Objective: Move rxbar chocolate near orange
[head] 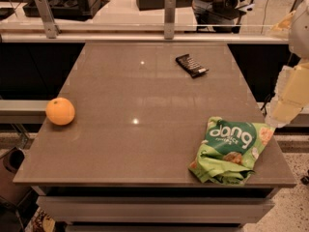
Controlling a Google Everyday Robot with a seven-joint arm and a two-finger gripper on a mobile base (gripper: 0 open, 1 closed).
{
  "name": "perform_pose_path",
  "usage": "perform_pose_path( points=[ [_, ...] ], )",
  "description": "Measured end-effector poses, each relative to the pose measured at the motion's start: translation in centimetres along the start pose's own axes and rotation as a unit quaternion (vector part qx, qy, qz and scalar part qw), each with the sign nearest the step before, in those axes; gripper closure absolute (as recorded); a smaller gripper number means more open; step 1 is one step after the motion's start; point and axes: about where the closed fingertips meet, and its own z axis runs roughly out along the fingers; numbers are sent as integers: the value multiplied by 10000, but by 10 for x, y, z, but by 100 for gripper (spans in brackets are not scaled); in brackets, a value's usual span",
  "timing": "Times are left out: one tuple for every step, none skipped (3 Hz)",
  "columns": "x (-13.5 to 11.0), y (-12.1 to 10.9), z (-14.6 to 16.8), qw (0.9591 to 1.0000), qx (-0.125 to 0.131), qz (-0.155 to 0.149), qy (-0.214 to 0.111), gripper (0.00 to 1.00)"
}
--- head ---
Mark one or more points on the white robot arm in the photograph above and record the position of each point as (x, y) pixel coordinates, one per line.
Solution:
(297, 24)

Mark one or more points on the metal glass bracket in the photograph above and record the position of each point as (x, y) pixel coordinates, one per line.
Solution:
(169, 19)
(50, 27)

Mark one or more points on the orange fruit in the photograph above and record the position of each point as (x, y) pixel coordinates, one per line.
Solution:
(60, 111)

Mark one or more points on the black equipment case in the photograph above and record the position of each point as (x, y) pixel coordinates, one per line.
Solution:
(79, 10)

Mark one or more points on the middle metal glass bracket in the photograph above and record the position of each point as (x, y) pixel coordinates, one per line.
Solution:
(169, 19)

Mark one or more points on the black rxbar chocolate bar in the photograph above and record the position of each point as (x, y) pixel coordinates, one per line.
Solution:
(193, 68)

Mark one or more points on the left metal glass bracket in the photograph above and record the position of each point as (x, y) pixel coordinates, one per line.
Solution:
(50, 27)

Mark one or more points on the white table drawer front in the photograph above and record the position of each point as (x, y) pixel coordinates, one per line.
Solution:
(155, 210)

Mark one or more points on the green dang chips bag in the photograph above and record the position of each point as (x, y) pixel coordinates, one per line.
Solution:
(228, 153)

